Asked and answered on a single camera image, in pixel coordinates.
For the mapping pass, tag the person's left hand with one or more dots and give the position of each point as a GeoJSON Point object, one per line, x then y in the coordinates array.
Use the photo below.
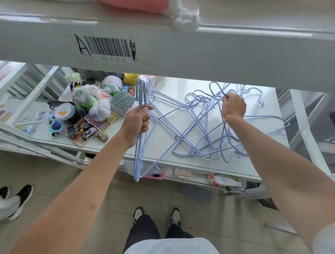
{"type": "Point", "coordinates": [137, 123]}

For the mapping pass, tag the person's right hand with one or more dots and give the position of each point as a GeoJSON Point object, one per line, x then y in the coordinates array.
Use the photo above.
{"type": "Point", "coordinates": [234, 107]}

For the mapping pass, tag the gathered bunch of blue hangers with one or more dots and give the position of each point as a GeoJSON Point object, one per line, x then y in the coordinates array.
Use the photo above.
{"type": "Point", "coordinates": [140, 94]}

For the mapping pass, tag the pile of lilac hangers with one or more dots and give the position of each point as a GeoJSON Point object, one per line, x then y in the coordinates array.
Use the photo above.
{"type": "Point", "coordinates": [204, 98]}

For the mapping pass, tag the person's right forearm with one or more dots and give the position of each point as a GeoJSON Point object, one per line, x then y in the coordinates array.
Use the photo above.
{"type": "Point", "coordinates": [274, 170]}

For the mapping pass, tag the person's left forearm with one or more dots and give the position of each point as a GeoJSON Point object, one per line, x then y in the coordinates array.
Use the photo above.
{"type": "Point", "coordinates": [78, 204]}

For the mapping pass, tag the person's left shoe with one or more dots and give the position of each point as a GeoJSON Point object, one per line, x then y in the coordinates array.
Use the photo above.
{"type": "Point", "coordinates": [138, 214]}

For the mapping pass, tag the person's shoe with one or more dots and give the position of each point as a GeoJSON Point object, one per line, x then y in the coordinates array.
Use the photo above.
{"type": "Point", "coordinates": [176, 217]}
{"type": "Point", "coordinates": [23, 200]}
{"type": "Point", "coordinates": [138, 214]}
{"type": "Point", "coordinates": [4, 192]}

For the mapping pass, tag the person's right shoe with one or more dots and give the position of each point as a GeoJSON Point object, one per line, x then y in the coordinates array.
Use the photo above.
{"type": "Point", "coordinates": [176, 217]}

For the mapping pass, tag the person's black trousers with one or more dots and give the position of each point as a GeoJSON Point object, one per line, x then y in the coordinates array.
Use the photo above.
{"type": "Point", "coordinates": [146, 230]}

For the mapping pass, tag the orange toy car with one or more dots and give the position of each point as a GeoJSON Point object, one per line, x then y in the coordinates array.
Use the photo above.
{"type": "Point", "coordinates": [131, 90]}

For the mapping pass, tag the colourful dotted sticker sheet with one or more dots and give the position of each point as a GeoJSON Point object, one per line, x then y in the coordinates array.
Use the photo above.
{"type": "Point", "coordinates": [103, 122]}

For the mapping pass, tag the small blue packet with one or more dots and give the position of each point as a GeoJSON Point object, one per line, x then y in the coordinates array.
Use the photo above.
{"type": "Point", "coordinates": [125, 89]}

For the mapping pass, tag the red green toy car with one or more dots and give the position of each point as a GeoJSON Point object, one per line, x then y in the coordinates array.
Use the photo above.
{"type": "Point", "coordinates": [102, 136]}

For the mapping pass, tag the white mesh bag purple contents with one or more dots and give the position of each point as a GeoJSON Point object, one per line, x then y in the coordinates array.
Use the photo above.
{"type": "Point", "coordinates": [100, 111]}

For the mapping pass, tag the green cap bottle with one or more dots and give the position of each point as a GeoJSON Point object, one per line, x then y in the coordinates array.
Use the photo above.
{"type": "Point", "coordinates": [107, 90]}

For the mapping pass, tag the yellow snack packet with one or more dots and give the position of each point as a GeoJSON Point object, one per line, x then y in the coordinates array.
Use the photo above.
{"type": "Point", "coordinates": [130, 78]}

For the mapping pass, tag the white pink box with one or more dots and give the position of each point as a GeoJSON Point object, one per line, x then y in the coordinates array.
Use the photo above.
{"type": "Point", "coordinates": [150, 78]}

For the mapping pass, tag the white plastic bag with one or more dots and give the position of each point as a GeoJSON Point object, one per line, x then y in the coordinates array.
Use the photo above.
{"type": "Point", "coordinates": [112, 81]}

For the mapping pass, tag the silver black toy car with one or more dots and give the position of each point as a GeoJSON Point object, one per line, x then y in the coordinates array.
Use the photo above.
{"type": "Point", "coordinates": [89, 133]}

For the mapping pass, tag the small black toy car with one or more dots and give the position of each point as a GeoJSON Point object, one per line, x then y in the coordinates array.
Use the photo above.
{"type": "Point", "coordinates": [87, 125]}

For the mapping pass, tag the white table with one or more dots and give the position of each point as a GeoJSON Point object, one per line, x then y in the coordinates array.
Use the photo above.
{"type": "Point", "coordinates": [172, 87]}

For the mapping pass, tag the black white dotted ball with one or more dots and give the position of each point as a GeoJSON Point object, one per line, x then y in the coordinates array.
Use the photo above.
{"type": "Point", "coordinates": [119, 76]}

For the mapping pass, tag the white metal shelf board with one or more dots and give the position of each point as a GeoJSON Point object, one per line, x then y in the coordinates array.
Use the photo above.
{"type": "Point", "coordinates": [209, 57]}

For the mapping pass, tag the pink basket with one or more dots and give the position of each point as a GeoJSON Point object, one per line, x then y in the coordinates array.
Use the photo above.
{"type": "Point", "coordinates": [157, 175]}

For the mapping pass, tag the yellow toy car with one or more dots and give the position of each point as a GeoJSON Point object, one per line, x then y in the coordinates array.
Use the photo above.
{"type": "Point", "coordinates": [79, 129]}

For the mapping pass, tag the white mesh bag green contents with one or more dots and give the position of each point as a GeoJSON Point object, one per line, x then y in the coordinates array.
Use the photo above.
{"type": "Point", "coordinates": [85, 95]}

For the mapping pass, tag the black round jar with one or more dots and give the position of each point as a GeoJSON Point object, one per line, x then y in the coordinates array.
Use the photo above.
{"type": "Point", "coordinates": [91, 80]}

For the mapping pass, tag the peach packet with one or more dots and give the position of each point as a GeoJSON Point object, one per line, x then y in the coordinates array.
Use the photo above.
{"type": "Point", "coordinates": [182, 173]}

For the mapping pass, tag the yellow black toy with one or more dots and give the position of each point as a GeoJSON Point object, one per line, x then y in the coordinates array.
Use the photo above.
{"type": "Point", "coordinates": [74, 85]}

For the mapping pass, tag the red white packet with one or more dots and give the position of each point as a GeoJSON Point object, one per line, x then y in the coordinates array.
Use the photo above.
{"type": "Point", "coordinates": [225, 180]}

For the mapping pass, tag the round tin white lid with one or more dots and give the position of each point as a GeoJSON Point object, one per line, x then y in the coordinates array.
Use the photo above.
{"type": "Point", "coordinates": [63, 112]}

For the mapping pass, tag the white artificial flower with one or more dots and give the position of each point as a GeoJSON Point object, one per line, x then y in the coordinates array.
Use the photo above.
{"type": "Point", "coordinates": [73, 77]}

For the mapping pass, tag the barcode sticker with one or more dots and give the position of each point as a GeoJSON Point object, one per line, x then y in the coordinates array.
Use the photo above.
{"type": "Point", "coordinates": [110, 47]}

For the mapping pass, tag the teal toy sunglasses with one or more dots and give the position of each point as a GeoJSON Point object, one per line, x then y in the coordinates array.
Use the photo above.
{"type": "Point", "coordinates": [55, 126]}

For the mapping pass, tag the black sunglasses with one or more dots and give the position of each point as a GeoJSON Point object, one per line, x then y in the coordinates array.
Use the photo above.
{"type": "Point", "coordinates": [56, 104]}

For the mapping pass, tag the dark grey floor mat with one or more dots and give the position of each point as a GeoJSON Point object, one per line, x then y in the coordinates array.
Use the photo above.
{"type": "Point", "coordinates": [197, 193]}

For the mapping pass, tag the pink fluffy towel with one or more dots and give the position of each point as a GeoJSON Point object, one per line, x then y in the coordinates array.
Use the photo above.
{"type": "Point", "coordinates": [136, 5]}

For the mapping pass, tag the white metal rack frame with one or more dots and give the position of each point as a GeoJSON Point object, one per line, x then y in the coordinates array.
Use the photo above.
{"type": "Point", "coordinates": [32, 95]}
{"type": "Point", "coordinates": [304, 117]}

